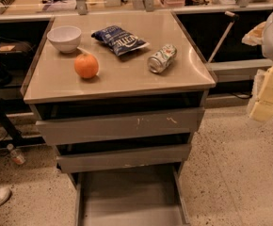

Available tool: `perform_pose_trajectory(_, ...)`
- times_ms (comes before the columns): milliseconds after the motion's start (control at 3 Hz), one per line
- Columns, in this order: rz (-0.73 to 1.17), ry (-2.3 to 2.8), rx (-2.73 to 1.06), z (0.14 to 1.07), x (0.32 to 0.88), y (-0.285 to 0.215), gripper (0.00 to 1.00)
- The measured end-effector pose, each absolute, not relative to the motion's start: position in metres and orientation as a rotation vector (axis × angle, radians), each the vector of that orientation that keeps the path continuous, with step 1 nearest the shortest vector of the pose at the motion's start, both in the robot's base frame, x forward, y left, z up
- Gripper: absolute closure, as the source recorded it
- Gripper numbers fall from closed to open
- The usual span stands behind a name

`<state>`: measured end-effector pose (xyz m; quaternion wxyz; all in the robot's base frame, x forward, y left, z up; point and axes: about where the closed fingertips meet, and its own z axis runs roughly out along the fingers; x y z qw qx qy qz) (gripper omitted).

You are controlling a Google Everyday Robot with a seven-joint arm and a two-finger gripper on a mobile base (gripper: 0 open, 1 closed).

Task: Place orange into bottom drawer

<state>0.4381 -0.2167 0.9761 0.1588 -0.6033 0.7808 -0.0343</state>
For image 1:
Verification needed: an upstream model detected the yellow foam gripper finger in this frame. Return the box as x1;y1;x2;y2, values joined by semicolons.
249;66;273;121

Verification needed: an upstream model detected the orange fruit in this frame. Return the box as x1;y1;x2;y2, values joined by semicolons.
74;54;99;79

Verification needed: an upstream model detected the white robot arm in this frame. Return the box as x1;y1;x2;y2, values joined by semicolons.
248;12;273;121

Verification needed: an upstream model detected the grey drawer cabinet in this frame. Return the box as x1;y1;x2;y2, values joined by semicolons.
20;10;218;226

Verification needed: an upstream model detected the bottom open grey drawer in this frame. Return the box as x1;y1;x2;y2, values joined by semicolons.
74;164;191;226

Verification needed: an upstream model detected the middle grey drawer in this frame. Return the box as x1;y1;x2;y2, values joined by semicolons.
56;144;191;173

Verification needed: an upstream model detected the top grey drawer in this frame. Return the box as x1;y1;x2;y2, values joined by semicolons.
36;107;204;145

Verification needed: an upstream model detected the blue chip bag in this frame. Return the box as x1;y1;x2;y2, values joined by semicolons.
91;25;149;57

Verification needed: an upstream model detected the white bowl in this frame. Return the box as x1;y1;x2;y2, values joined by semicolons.
47;25;82;54

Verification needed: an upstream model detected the plastic water bottle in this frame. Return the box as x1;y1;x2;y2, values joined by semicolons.
7;144;25;165

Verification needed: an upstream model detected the white stick black handle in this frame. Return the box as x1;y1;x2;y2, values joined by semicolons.
208;11;239;63

